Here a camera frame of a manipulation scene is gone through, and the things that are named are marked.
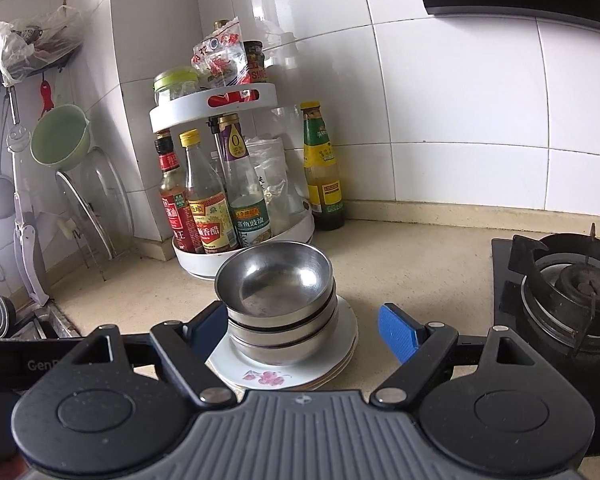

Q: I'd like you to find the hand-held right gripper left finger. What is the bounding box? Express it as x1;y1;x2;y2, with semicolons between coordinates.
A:
50;301;237;407

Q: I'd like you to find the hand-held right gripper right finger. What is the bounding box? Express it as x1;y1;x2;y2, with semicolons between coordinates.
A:
370;303;556;407

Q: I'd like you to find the stainless steel bowl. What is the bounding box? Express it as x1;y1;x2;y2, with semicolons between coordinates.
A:
227;280;338;347
214;241;334;322
232;305;341;366

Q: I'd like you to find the white two-tier spice rack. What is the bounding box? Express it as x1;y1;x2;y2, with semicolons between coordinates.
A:
149;82;315;281

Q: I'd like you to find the yellow cap vinegar bottle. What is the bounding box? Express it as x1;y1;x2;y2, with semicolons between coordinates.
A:
179;129;241;255

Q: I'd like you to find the red label sauce bottle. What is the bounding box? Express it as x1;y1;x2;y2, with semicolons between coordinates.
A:
154;130;206;255

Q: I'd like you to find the purple label clear bottle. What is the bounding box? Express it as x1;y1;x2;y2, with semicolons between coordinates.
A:
217;114;273;248

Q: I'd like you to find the black gas stove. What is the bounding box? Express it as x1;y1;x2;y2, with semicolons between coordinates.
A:
491;237;600;456

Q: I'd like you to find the clear plastic bag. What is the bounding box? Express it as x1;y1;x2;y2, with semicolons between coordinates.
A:
245;135;306;236

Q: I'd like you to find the white plastic utensil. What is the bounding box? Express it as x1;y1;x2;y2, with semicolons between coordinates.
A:
5;87;51;307

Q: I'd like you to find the glass pot lid with knob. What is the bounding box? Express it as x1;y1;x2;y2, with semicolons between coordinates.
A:
55;169;118;261

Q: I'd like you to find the green yellow label bottle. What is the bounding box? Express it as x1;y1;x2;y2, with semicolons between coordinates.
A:
300;101;346;232

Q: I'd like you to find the stove burner head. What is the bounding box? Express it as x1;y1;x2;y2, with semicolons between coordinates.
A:
552;265;600;336

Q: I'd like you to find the green plastic bowl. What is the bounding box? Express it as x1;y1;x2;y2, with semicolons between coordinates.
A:
30;104;92;172

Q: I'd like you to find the green lid jar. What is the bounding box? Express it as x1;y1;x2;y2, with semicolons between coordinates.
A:
153;67;201;107

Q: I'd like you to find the dark jar red label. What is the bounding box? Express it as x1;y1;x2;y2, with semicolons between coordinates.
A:
242;41;268;83

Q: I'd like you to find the red print plastic packet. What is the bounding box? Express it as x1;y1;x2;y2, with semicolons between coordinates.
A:
192;19;248;88

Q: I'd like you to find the crumpled plastic bag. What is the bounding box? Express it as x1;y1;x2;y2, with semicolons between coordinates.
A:
0;5;85;87

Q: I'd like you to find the wire lid rack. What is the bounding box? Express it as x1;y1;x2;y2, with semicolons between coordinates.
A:
75;230;117;282

